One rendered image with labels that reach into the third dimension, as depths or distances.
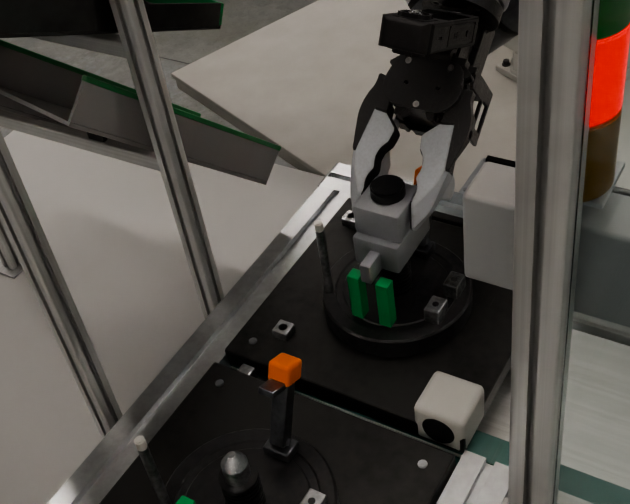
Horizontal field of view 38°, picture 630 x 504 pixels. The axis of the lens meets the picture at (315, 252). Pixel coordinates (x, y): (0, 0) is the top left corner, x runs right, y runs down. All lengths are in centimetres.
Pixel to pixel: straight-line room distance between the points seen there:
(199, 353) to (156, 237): 32
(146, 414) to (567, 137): 51
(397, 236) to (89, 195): 60
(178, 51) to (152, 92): 257
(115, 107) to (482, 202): 38
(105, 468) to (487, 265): 40
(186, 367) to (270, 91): 63
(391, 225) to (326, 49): 75
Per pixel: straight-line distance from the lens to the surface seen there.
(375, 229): 79
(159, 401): 86
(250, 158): 98
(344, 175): 105
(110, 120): 83
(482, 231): 58
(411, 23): 74
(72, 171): 134
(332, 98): 137
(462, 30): 80
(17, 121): 99
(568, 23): 44
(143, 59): 79
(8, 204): 71
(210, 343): 90
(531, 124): 47
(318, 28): 155
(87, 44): 83
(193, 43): 341
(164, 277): 112
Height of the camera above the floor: 160
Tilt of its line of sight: 42 degrees down
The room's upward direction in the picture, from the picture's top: 10 degrees counter-clockwise
